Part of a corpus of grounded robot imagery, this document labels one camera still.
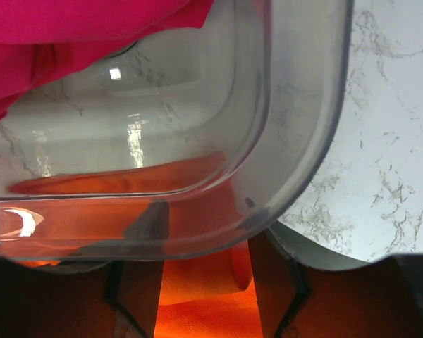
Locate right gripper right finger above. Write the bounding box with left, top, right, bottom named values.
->
left=248, top=232, right=310, bottom=338

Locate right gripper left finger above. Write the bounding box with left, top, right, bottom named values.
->
left=102, top=261, right=164, bottom=337

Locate orange t shirt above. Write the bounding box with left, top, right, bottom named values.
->
left=8, top=152, right=262, bottom=337

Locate clear plastic bin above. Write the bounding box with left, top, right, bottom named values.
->
left=0, top=1, right=353, bottom=261

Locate magenta t shirt in bin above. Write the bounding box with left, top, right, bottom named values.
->
left=0, top=1, right=213, bottom=120

